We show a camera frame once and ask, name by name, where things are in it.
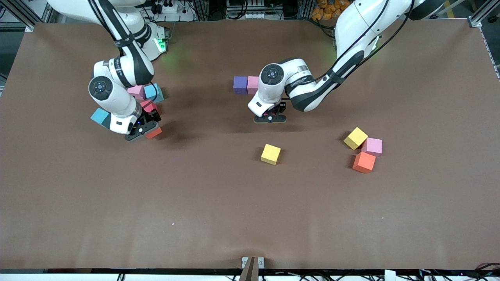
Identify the blue foam cube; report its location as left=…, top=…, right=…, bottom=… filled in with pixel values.
left=90, top=108, right=112, bottom=129
left=145, top=83, right=164, bottom=104

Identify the yellow foam cube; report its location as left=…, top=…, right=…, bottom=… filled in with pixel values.
left=343, top=127, right=369, bottom=151
left=261, top=144, right=281, bottom=165

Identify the white electrical unit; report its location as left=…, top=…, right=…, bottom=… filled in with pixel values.
left=226, top=0, right=267, bottom=20

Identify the pile of orange objects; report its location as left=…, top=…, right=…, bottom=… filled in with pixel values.
left=311, top=0, right=354, bottom=21

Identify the white power strip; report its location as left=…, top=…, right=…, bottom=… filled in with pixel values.
left=150, top=0, right=181, bottom=14

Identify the silver metal bracket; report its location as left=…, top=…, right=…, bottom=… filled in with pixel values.
left=241, top=256, right=265, bottom=270

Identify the aluminium frame rail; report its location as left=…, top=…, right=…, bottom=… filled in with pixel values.
left=0, top=0, right=49, bottom=32
left=468, top=0, right=500, bottom=28

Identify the slotted aluminium side rail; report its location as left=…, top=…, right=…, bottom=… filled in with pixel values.
left=480, top=27, right=500, bottom=80

